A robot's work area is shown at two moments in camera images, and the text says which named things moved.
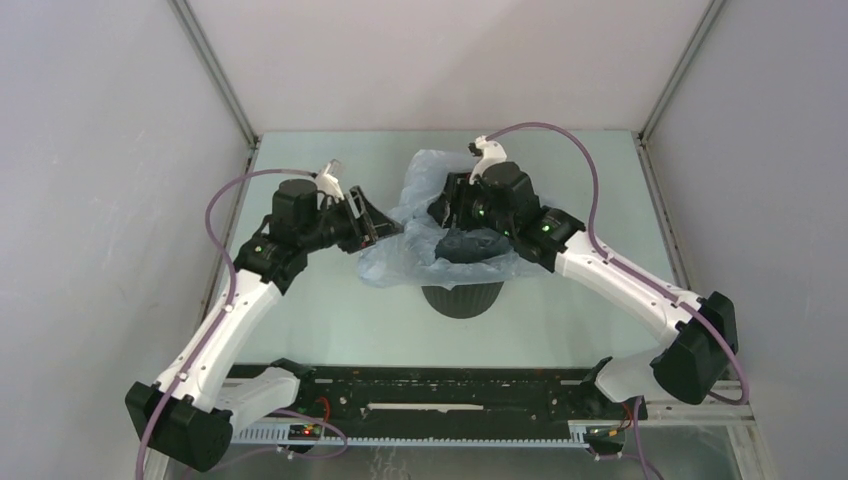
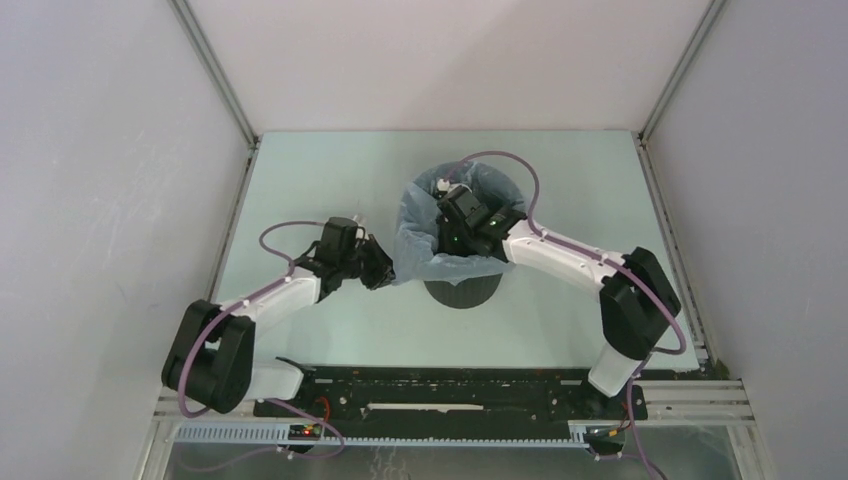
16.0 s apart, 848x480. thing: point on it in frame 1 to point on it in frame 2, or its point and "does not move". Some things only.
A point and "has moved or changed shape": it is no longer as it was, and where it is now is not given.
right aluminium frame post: [680, 73] does not move
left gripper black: [371, 224] to [383, 270]
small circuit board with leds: [305, 432] does not move
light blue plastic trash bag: [410, 259] has moved or changed shape
